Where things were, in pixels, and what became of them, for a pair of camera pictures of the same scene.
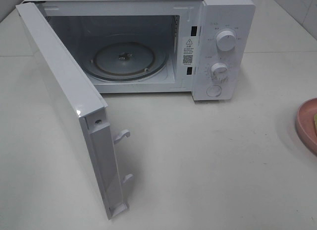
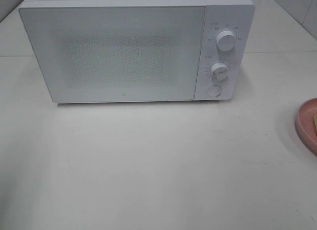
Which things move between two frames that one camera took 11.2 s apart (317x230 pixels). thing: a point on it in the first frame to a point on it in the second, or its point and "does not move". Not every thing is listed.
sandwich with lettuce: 315,123 does not move
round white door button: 214,90 does not move
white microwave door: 89,107 to 101,51
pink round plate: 304,123 does not move
